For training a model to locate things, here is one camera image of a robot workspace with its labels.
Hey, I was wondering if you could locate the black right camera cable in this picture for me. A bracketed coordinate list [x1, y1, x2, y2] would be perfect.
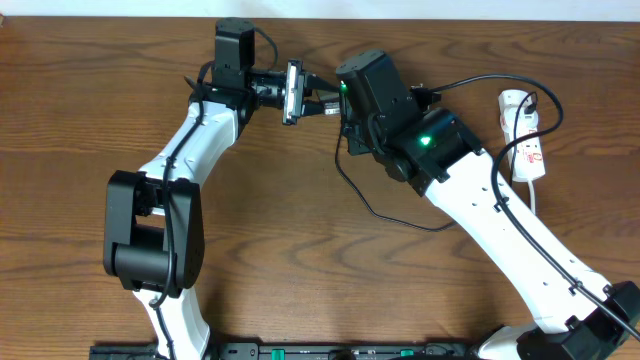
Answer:
[429, 73, 640, 344]

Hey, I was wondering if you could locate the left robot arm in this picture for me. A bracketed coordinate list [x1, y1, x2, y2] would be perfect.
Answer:
[89, 18, 339, 359]

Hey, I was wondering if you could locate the black camera cable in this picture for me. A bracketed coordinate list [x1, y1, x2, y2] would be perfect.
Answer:
[429, 73, 640, 344]
[149, 62, 214, 360]

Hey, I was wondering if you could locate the Galaxy S25 Ultra smartphone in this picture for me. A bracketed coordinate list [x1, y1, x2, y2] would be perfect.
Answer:
[323, 101, 342, 116]

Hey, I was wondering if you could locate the white power strip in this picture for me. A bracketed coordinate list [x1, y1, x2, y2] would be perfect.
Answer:
[503, 122, 545, 183]

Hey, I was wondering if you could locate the black left camera cable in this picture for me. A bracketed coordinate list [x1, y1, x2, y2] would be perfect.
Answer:
[149, 62, 214, 360]

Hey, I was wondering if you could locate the black USB charging cable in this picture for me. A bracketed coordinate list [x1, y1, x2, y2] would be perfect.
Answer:
[333, 90, 539, 233]

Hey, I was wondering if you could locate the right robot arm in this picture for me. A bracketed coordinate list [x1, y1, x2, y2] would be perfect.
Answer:
[336, 49, 639, 359]

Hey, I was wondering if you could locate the white USB charger plug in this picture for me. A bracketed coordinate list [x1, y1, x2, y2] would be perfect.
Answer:
[498, 89, 539, 135]

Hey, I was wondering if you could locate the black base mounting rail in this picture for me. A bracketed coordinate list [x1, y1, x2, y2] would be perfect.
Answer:
[88, 342, 478, 360]

